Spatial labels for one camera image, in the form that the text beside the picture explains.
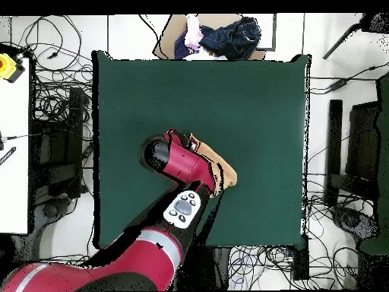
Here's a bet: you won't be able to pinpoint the orange terry towel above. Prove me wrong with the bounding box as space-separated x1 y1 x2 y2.
188 132 238 198

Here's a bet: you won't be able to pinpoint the dark green table cloth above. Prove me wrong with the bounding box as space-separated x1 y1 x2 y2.
91 50 311 250

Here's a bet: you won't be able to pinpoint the purple dotted cloth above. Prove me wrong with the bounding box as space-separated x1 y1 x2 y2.
173 30 200 60

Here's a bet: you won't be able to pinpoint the brown cardboard box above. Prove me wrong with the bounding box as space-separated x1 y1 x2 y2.
152 13 267 61

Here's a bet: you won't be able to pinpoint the pink cloth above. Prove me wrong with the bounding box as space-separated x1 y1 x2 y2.
184 14 204 51

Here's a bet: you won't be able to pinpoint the dark blue jeans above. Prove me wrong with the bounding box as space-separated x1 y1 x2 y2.
198 16 262 61

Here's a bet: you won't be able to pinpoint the black equipment stand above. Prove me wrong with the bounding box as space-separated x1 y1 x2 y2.
30 86 92 198

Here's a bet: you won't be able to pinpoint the black power strip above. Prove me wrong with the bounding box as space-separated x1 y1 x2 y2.
293 235 310 281

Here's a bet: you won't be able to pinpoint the black power brick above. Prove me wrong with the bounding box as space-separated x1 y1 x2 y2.
327 79 349 92

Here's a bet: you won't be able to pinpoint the dark round device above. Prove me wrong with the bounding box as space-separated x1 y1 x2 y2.
332 206 379 241

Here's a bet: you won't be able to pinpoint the black monitor stand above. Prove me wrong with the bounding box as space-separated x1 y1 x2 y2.
324 98 381 208

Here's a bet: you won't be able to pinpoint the white table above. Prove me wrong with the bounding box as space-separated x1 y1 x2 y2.
0 57 31 235

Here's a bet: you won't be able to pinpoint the yellow emergency stop button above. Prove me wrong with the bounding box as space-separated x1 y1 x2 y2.
0 52 25 84

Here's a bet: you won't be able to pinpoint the black tripod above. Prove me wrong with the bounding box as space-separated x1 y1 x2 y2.
322 13 389 60

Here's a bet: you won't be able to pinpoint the black cable tangle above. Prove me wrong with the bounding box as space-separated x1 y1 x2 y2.
11 14 93 122
227 179 378 290

